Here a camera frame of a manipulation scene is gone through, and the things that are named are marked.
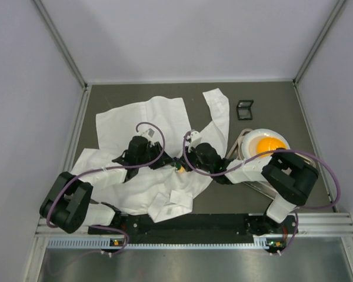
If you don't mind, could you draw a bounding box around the colourful pompom brooch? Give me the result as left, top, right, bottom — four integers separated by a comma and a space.
174, 163, 185, 173

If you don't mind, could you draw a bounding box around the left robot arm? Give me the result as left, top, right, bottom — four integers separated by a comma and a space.
39, 132, 173, 234

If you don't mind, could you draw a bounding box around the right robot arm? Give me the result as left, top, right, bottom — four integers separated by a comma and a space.
182, 143, 319, 224

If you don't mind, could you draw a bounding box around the white bowl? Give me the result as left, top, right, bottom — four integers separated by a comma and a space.
241, 129, 290, 159

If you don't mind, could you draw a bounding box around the small black open box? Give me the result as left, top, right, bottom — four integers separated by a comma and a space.
236, 100, 254, 120

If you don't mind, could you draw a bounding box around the metal tray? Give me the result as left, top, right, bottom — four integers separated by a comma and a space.
225, 129, 318, 200

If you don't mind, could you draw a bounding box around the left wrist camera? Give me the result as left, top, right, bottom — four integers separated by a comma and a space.
141, 129, 155, 140

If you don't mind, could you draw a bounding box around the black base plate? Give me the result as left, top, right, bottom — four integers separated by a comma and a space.
88, 213, 298, 244

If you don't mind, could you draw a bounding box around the grey cable duct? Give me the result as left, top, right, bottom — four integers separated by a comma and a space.
46, 236, 283, 250

